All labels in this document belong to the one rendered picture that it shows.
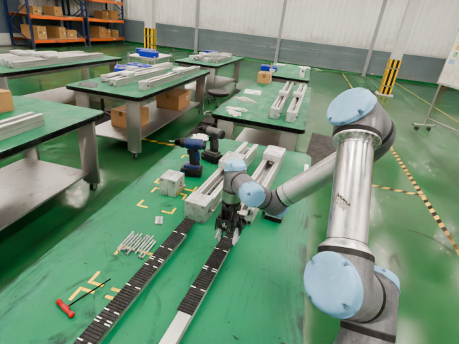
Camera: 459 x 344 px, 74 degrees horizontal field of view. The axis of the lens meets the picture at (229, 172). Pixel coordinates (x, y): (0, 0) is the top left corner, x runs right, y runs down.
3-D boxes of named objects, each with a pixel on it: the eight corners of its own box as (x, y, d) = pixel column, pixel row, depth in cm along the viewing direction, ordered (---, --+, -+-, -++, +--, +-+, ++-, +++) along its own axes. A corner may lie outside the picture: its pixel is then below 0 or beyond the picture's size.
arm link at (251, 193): (278, 197, 97) (261, 181, 106) (255, 183, 90) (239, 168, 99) (263, 216, 98) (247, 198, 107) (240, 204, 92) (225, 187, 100)
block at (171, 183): (180, 198, 149) (181, 182, 145) (159, 194, 151) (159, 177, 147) (188, 190, 158) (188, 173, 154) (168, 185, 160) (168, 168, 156)
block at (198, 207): (209, 226, 132) (210, 207, 128) (183, 218, 135) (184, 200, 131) (216, 216, 140) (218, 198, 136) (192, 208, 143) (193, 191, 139)
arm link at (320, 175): (397, 125, 90) (270, 201, 114) (382, 105, 84) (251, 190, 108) (416, 153, 83) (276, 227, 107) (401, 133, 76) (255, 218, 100)
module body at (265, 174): (251, 225, 136) (253, 209, 132) (229, 219, 138) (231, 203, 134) (283, 162, 204) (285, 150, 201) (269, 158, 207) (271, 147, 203)
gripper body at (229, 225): (213, 231, 112) (216, 203, 107) (221, 219, 119) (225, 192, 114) (233, 237, 110) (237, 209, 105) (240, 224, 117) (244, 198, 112)
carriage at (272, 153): (279, 167, 182) (281, 157, 179) (261, 163, 185) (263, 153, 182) (283, 158, 196) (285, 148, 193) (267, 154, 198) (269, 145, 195)
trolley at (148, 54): (155, 106, 576) (154, 50, 531) (128, 102, 582) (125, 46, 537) (173, 96, 668) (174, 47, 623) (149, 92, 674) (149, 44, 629)
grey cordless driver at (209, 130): (216, 165, 189) (220, 132, 179) (191, 155, 197) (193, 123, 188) (223, 161, 195) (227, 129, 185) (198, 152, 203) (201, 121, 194)
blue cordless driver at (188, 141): (202, 178, 171) (205, 142, 161) (167, 175, 171) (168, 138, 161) (204, 173, 178) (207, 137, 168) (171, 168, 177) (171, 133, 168)
